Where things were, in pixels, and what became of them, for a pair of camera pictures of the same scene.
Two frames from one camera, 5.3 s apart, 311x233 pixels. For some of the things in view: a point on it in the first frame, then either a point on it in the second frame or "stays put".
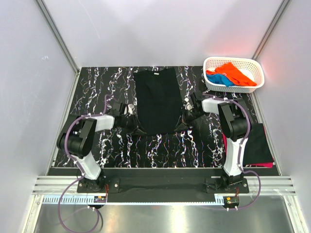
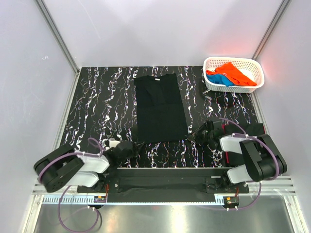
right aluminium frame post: x=271 y=29 stays put
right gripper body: x=188 y=117 -> x=205 y=135
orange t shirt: x=238 y=77 stays put
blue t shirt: x=219 y=79 stays put
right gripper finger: x=181 y=127 -> x=193 y=137
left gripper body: x=129 y=123 -> x=132 y=153
